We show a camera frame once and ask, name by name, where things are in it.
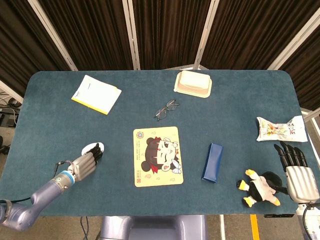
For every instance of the left purple-grey robot arm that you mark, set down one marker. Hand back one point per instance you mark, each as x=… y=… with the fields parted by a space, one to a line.
x=42 y=192

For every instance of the blue glasses case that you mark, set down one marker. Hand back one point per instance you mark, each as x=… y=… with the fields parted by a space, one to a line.
x=212 y=162

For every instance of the dark pleated screen panel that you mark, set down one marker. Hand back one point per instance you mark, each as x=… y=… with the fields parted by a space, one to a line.
x=25 y=50
x=95 y=32
x=250 y=32
x=307 y=75
x=170 y=32

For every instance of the purple-grey robot torso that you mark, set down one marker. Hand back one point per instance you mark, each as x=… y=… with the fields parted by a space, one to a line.
x=150 y=227

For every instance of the black office chair base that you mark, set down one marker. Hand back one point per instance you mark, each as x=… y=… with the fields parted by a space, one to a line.
x=3 y=148

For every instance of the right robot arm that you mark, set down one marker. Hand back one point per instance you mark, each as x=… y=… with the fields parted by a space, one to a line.
x=312 y=220

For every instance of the black-rimmed eyeglasses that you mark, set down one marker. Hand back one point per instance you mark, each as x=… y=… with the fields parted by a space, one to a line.
x=162 y=113

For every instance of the white notebook with yellow spine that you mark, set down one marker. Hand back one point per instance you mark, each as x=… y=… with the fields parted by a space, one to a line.
x=97 y=95

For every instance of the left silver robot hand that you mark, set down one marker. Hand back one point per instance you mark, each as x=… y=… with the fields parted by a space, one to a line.
x=83 y=166

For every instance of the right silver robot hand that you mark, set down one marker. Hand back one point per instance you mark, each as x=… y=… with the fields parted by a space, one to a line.
x=301 y=185

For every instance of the white computer mouse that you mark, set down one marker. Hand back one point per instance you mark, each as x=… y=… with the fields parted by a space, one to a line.
x=85 y=149

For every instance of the black white plush penguin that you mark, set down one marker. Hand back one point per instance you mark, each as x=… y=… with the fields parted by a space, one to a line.
x=260 y=190

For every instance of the white printed snack bag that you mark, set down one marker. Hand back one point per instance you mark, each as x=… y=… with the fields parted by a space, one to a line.
x=277 y=128

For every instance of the cartoon girl mouse pad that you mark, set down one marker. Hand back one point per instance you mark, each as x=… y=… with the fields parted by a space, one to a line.
x=162 y=131

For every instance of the black table control box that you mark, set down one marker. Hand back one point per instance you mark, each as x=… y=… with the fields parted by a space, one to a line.
x=280 y=215

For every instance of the cream plastic lunch box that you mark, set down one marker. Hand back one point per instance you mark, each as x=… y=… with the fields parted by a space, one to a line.
x=193 y=81

